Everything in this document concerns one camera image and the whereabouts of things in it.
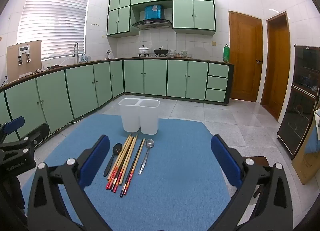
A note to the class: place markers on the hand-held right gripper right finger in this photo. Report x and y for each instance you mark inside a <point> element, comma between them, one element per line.
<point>226,163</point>

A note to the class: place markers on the black glass-front cabinet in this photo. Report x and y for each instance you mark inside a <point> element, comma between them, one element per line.
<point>297,111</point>

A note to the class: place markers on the black plastic spoon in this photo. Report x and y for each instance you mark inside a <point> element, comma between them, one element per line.
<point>117,148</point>

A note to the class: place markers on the green plastic bottle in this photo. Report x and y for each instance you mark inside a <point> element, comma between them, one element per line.
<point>226,54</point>

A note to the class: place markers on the person's left forearm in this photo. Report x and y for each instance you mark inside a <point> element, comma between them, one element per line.
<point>12,201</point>

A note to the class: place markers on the metal spoon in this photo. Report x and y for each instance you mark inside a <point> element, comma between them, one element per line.
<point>150,143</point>

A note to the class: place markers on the plain wooden door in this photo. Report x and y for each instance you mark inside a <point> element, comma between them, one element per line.
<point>276,71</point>

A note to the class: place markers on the stack of small bowls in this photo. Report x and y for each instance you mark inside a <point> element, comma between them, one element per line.
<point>172,53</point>

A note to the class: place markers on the green upper wall cabinets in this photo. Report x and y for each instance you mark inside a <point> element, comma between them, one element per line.
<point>190,13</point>

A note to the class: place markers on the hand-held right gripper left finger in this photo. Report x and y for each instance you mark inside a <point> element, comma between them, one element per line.
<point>96,161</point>

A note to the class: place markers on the blue table mat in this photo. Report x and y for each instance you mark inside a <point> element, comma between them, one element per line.
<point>175,158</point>

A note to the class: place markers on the row of chopsticks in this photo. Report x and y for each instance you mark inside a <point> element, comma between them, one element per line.
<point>125,156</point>

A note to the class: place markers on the white double utensil holder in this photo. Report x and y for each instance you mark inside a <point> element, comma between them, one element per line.
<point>150,121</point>

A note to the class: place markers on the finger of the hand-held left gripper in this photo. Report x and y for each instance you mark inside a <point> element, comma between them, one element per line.
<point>14,124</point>
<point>37,132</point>

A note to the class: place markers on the white window blinds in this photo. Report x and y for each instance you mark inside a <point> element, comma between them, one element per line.
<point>50,21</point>

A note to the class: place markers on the black range hood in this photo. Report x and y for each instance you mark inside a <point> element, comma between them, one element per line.
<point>152,24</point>

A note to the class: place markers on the black wok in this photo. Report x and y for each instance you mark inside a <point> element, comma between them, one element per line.
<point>161,51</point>

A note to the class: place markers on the white cooking pot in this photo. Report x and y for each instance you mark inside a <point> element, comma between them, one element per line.
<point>143,51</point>

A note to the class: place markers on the metal kitchen faucet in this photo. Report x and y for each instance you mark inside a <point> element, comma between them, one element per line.
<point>75,48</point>

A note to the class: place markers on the green lower kitchen cabinets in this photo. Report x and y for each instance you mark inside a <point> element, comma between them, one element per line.
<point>150,78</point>

